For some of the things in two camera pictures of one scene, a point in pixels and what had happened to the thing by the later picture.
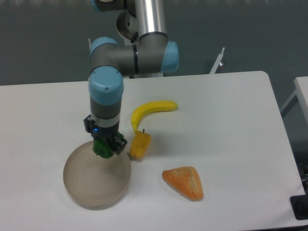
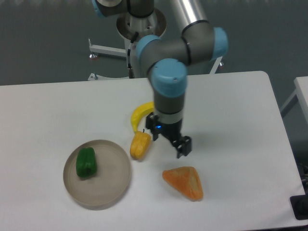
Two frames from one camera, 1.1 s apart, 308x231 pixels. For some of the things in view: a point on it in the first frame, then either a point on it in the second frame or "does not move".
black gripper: [109, 133] to [172, 131]
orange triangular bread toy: [186, 180] does not move
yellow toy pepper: [140, 144] does not move
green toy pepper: [101, 147] to [86, 162]
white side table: [301, 86] does not move
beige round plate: [94, 182] does not move
